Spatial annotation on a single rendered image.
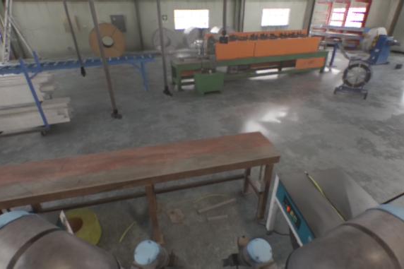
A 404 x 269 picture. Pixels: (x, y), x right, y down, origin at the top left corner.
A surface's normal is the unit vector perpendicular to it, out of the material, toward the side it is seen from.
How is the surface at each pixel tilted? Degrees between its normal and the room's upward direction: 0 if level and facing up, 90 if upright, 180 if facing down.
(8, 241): 16
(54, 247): 24
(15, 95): 90
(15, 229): 7
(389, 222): 5
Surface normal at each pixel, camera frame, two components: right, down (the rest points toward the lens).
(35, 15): 0.35, 0.46
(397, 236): 0.09, -0.72
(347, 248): -0.48, -0.73
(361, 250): -0.34, -0.66
